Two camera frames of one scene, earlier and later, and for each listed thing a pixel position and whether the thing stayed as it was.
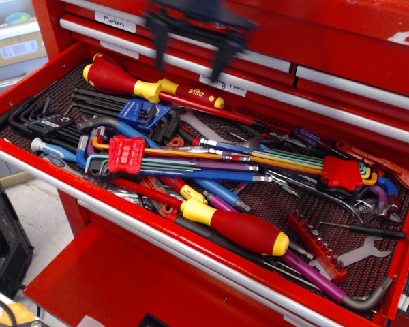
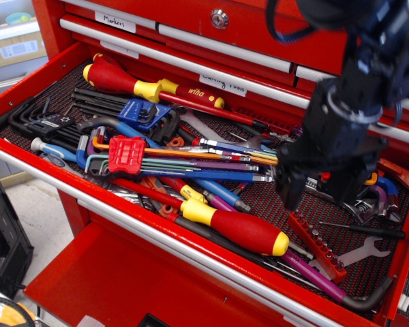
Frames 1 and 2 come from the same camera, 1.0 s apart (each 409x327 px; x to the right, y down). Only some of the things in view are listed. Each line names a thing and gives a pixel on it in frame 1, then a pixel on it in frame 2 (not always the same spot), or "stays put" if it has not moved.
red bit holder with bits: [320, 251] stays put
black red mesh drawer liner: [309, 212] stays put
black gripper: [217, 16] → [340, 133]
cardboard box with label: [15, 50] stays put
